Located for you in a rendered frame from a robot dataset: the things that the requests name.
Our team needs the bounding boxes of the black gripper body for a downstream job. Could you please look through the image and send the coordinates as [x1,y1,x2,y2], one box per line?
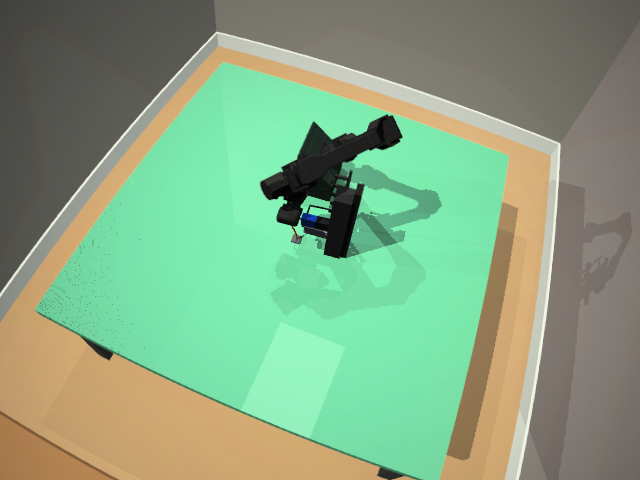
[276,188,308,227]

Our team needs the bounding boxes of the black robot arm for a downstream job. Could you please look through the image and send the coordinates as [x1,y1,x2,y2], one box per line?
[260,114,403,201]

